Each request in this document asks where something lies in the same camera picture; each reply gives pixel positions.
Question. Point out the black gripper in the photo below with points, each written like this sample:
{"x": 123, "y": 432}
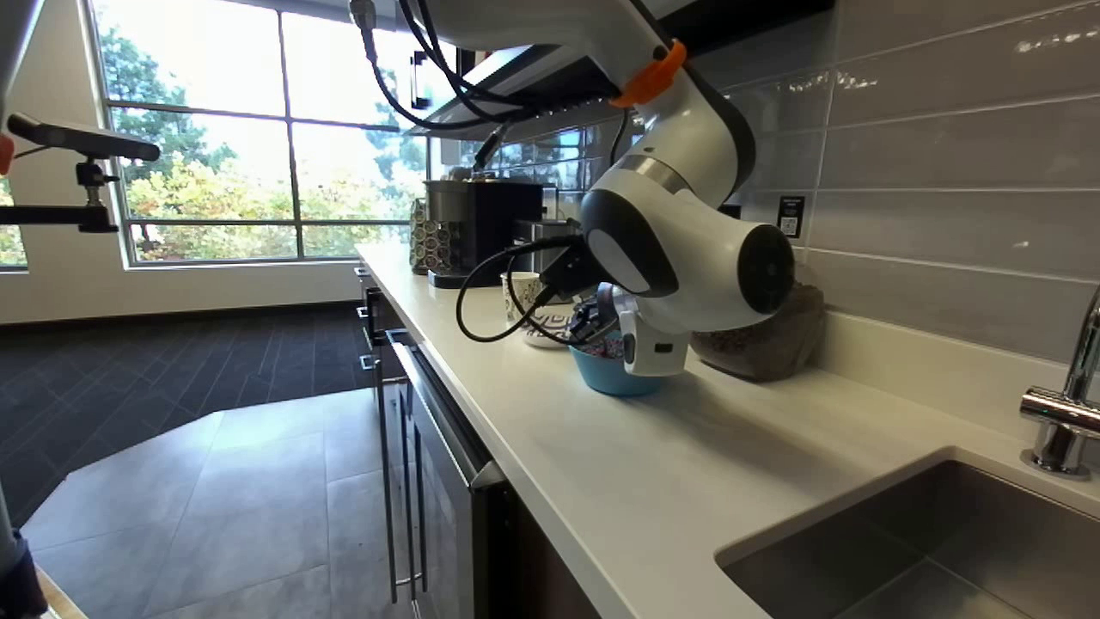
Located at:
{"x": 599, "y": 316}

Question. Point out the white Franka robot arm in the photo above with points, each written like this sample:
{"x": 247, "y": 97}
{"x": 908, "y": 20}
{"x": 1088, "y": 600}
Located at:
{"x": 690, "y": 173}

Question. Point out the blue bowl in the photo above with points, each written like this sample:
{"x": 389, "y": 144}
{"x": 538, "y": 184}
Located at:
{"x": 613, "y": 377}

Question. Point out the coffee pod holder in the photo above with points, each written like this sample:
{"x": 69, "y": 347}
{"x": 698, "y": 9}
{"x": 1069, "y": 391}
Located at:
{"x": 422, "y": 234}

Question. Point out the glass door beverage fridge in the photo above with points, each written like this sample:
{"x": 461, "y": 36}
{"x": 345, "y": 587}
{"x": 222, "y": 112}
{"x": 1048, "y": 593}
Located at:
{"x": 442, "y": 503}

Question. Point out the dark wood base cabinet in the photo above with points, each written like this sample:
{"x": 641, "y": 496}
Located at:
{"x": 538, "y": 587}

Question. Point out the steel undermount sink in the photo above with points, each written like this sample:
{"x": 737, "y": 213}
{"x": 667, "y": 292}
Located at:
{"x": 917, "y": 552}

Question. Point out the large glass window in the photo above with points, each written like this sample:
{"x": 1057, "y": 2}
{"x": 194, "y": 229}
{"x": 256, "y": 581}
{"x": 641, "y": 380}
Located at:
{"x": 208, "y": 125}

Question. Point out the chrome faucet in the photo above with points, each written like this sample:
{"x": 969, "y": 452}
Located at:
{"x": 1060, "y": 425}

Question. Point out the black wall plate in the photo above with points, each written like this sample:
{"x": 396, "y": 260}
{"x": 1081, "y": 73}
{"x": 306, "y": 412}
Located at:
{"x": 793, "y": 213}

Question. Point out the dark wall shelf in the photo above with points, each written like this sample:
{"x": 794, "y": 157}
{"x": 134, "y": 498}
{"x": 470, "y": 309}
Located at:
{"x": 758, "y": 16}

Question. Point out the black camera on stand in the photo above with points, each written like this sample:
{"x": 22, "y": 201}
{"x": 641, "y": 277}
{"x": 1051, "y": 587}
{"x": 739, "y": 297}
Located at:
{"x": 81, "y": 138}

